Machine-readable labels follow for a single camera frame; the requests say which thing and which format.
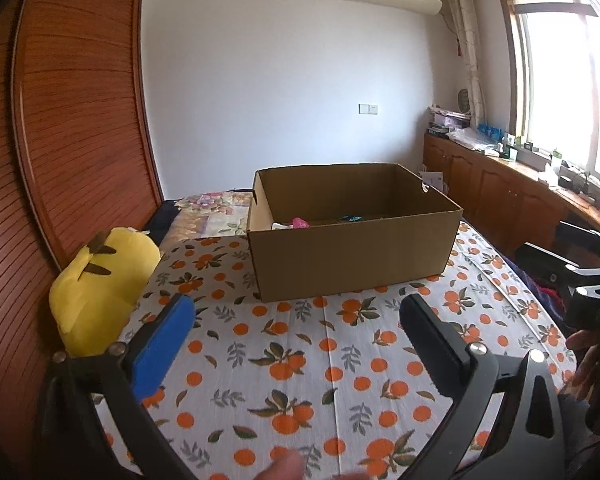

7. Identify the window with wooden frame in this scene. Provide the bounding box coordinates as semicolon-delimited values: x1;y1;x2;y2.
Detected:
501;0;600;185

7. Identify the yellow plush toy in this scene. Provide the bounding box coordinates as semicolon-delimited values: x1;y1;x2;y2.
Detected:
48;228;161;358

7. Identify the white wall switch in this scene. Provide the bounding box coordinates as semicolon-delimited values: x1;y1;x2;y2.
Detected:
358;104;378;115

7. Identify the teal snack packet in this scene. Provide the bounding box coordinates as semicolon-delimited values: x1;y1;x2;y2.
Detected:
338;214;363;222

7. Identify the patterned curtain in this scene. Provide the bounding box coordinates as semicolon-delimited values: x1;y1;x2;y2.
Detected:
448;0;486;128

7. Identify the small white orange packet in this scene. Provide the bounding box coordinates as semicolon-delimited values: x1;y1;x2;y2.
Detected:
271;222;294;230

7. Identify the wooden louvred wardrobe door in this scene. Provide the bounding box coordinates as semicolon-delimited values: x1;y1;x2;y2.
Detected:
0;0;164;361

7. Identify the brown cardboard box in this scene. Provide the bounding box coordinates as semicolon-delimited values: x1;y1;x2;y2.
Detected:
247;162;463;302

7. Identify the orange print white tablecloth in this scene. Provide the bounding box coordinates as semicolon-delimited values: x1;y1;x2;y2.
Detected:
120;224;576;479

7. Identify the left hand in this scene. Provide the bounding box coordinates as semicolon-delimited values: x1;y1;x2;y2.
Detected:
254;450;370;480

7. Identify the wooden cabinet under window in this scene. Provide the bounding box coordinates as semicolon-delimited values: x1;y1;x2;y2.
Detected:
422;133;600;257

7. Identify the floral quilt on bed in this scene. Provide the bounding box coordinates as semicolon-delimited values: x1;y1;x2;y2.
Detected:
142;190;252;252

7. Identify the pink snack packet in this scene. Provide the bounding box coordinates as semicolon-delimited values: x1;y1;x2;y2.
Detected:
291;217;310;229

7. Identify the right hand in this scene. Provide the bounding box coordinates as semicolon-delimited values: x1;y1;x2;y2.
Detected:
558;330;600;436

